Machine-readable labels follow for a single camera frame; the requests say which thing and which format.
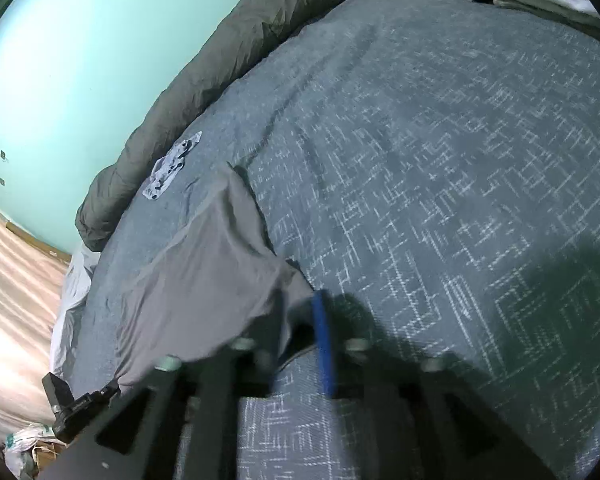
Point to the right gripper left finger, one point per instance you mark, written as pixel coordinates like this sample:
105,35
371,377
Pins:
181,419

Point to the rolled dark grey duvet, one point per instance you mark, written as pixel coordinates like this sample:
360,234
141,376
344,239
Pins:
249,33

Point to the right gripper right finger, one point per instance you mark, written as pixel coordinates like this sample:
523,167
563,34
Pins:
417,420

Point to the grey shorts garment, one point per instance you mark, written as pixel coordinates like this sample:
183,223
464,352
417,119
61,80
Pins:
215,276

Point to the pink curtain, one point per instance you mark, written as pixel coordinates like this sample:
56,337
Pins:
30,286

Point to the wooden frame by wall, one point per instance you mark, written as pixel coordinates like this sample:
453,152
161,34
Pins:
43,247

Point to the dark blue patterned bedspread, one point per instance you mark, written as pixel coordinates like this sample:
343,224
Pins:
435,166

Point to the white plastic bags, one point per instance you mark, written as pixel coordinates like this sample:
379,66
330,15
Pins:
29,450

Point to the light blue crumpled garment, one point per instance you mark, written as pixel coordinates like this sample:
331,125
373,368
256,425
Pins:
167,167

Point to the light grey bed sheet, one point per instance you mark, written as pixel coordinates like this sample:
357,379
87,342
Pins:
77,284

